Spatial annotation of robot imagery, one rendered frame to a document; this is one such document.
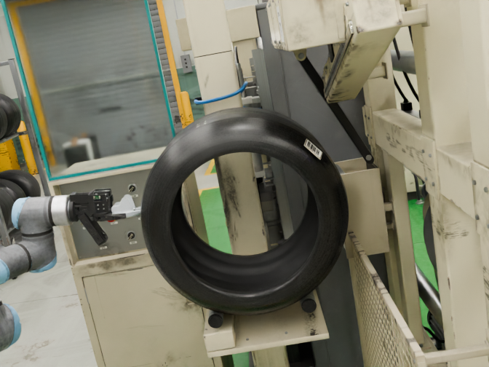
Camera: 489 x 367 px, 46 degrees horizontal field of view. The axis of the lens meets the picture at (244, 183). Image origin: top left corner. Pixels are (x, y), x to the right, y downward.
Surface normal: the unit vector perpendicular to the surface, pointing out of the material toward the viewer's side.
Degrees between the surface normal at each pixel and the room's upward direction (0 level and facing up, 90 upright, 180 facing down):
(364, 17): 72
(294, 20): 90
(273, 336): 0
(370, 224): 90
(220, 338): 90
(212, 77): 90
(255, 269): 80
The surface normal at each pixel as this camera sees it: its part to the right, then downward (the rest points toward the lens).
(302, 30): 0.00, 0.24
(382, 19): -0.05, -0.07
